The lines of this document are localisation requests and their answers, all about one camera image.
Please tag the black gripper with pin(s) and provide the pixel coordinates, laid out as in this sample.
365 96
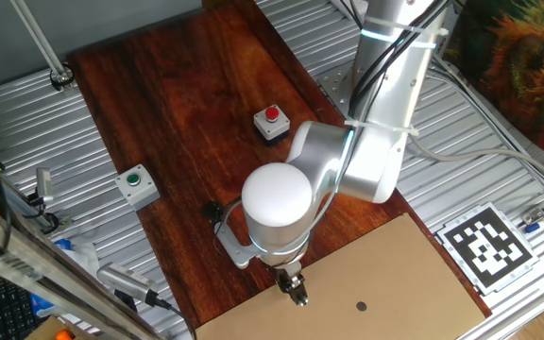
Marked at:
287 274

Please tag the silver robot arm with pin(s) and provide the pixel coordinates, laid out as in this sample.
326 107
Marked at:
277 198

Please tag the brown cardboard sheet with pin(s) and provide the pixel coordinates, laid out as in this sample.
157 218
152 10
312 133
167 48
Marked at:
395 283

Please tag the grey box with red button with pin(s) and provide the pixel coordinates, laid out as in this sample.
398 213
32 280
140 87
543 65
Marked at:
272 127

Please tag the grey box with green button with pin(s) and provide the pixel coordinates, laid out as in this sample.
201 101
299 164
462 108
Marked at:
142 191

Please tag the black white marker board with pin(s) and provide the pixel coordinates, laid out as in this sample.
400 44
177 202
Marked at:
487 248

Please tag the white tissue sheet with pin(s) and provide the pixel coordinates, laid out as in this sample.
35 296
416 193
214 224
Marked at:
85 264

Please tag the dark red wooden board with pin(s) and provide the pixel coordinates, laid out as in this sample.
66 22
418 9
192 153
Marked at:
168 118

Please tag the blue tissue pack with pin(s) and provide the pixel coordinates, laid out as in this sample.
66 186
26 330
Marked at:
63 244

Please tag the brown cardboard box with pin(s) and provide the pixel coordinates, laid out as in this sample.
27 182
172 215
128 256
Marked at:
45 330

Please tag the small metal clip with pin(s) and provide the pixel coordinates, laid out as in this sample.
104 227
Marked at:
532 216

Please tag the black keyboard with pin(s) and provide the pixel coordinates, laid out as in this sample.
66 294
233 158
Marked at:
7 311

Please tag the white printed paper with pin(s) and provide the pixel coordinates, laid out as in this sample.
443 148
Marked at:
446 41

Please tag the colourful orange green cloth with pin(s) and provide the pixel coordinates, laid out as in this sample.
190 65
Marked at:
513 71

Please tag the silver metal pole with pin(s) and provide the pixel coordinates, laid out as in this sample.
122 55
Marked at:
40 40

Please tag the silver camera mount bracket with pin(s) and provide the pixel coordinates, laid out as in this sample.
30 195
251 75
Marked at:
234 250

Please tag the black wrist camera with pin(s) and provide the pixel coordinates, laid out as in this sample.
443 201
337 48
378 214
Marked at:
213 211

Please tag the silver ribbed camera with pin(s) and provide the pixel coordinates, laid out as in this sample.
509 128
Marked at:
125 281

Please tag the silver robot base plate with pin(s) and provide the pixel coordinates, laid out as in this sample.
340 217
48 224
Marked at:
335 87

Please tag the silver metal frame bar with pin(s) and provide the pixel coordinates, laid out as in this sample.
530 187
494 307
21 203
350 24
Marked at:
40 264

